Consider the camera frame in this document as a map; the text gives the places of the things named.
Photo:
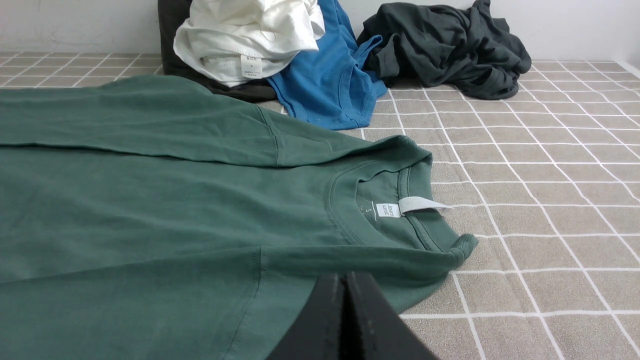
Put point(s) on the white shirt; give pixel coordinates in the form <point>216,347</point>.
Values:
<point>236,41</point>

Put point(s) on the dark grey crumpled shirt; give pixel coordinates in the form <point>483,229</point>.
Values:
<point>440,44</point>

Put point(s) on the green long-sleeved shirt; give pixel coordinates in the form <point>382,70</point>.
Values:
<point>149,219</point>

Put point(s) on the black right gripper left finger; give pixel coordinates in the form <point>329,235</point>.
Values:
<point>317,331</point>

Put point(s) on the blue shirt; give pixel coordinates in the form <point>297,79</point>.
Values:
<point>330,87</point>

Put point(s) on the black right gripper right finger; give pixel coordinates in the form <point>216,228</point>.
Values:
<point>373,330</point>

